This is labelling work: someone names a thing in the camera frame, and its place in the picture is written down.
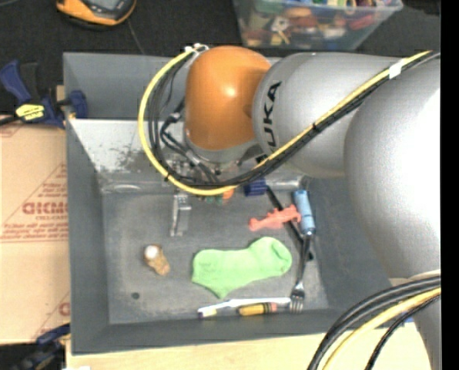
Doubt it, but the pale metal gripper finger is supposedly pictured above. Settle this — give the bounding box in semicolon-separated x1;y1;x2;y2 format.
169;194;182;238
179;192;193;234

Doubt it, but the brown and white toy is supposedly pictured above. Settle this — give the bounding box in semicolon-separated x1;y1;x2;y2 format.
142;244;172;278

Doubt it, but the grey metal bin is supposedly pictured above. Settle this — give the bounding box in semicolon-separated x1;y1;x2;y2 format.
62;51;393;355

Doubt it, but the green sock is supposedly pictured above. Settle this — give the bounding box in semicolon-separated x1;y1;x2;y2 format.
190;236;293;300

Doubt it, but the blue ribbed block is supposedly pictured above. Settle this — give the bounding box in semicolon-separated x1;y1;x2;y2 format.
243;180;268;197

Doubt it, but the pink toy lobster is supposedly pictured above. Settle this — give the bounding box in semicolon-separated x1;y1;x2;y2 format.
248;203;302;233

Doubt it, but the white toothbrush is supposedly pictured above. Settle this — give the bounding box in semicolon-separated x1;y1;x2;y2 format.
196;297;293;319

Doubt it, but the thin black rod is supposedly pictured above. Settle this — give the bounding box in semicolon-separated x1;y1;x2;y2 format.
265;186;315;262

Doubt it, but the yellow crayon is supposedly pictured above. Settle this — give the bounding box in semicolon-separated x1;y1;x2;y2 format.
236;302;279;317

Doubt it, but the metal fork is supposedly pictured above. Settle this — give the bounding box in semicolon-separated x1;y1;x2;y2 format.
289;237;312;315

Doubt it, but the brown cardboard board red print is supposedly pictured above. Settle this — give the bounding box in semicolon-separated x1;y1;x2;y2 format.
0;114;73;347

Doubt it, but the blue handled tool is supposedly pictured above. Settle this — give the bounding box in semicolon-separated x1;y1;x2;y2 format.
292;190;317;239

